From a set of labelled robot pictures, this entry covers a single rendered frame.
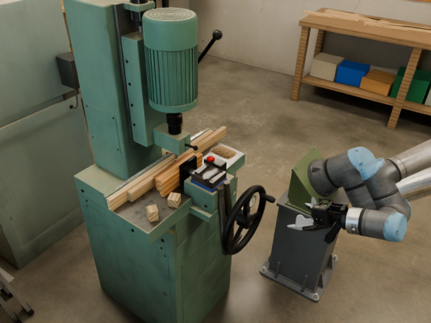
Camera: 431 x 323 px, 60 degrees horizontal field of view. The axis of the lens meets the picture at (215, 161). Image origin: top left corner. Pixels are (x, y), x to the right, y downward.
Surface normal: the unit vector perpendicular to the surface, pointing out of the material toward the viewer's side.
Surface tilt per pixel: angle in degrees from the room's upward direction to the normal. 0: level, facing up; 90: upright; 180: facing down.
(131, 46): 90
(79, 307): 0
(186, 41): 90
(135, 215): 0
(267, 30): 90
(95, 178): 0
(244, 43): 90
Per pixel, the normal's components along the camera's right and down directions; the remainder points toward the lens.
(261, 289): 0.03, -0.81
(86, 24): -0.59, 0.46
